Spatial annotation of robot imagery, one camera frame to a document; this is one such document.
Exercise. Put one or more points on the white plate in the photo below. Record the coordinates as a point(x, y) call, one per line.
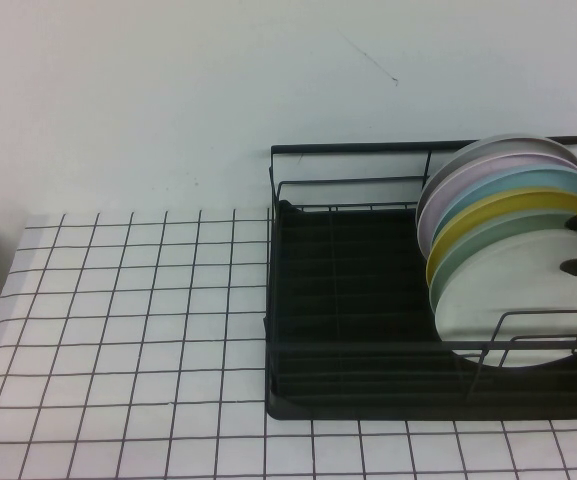
point(508, 295)

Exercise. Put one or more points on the light blue plate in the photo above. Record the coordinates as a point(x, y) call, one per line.
point(513, 182)

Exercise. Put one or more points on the yellow plate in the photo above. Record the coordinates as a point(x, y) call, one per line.
point(493, 205)

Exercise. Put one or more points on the mint green plate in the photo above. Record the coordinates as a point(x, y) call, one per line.
point(460, 250)

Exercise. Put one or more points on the grey plate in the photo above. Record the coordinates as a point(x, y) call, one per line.
point(498, 147)

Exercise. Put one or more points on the lilac plate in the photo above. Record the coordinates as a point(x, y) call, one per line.
point(448, 195)

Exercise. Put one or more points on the black plastic drip tray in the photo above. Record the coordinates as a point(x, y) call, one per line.
point(358, 300)

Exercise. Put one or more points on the white black-grid tablecloth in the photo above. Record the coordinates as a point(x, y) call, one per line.
point(118, 325)

